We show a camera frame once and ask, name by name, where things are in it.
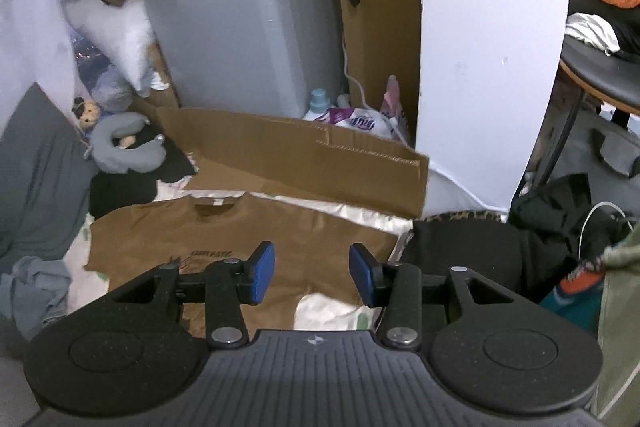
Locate white plastic pillow bag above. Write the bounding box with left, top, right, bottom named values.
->
left=64, top=0, right=159, bottom=98

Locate grey fabric bag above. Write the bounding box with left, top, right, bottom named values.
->
left=549, top=106, right=640, bottom=219

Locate black garment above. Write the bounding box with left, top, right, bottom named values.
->
left=89, top=126, right=199, bottom=219

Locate grey neck pillow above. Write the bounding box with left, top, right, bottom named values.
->
left=89, top=112, right=167, bottom=176

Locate teal patterned cloth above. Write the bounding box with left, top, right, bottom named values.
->
left=539, top=252, right=609, bottom=334

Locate olive green cloth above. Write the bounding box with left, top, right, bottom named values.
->
left=594, top=227, right=640, bottom=427

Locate grey duvet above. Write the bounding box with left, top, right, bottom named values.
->
left=0, top=82, right=99, bottom=324

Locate black clothing pile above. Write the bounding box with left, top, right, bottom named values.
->
left=399, top=173, right=637, bottom=304

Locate white printed blanket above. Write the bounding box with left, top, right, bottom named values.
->
left=64, top=179, right=417, bottom=334

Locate grey wrapped appliance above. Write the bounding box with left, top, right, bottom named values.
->
left=134, top=0, right=347, bottom=122

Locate teddy bear toy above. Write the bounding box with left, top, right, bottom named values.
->
left=71, top=97, right=104, bottom=131

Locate brown printed t-shirt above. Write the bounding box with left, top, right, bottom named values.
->
left=82, top=193, right=402, bottom=339

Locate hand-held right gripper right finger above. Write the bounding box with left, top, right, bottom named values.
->
left=349, top=243, right=521, bottom=350

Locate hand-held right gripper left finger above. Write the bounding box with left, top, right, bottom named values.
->
left=112, top=241, right=277, bottom=349

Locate white curtain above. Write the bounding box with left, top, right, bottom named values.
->
left=0, top=0, right=77, bottom=134

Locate blue detergent bottle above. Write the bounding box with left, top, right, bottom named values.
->
left=304, top=88, right=329, bottom=121

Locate white cloth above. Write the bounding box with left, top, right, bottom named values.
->
left=564, top=12, right=622, bottom=54

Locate clear plastic bag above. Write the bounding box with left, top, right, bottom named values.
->
left=91, top=66, right=134, bottom=114

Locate tall cardboard panel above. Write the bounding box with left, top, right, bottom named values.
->
left=327, top=0, right=425, bottom=138

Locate black chair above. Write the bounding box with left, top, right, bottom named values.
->
left=529, top=0, right=640, bottom=198

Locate white power cable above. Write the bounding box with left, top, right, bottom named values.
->
left=341, top=32, right=369, bottom=108

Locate flattened cardboard box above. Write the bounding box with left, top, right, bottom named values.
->
left=149, top=106, right=431, bottom=219

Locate light blue garment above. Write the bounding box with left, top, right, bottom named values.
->
left=0, top=255, right=74, bottom=341

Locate purple white plastic bag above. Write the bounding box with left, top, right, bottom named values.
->
left=324, top=106, right=397, bottom=138

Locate pink packet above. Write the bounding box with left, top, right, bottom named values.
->
left=381, top=75, right=407, bottom=134

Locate thin white cable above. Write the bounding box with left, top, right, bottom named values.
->
left=576, top=201, right=632, bottom=259

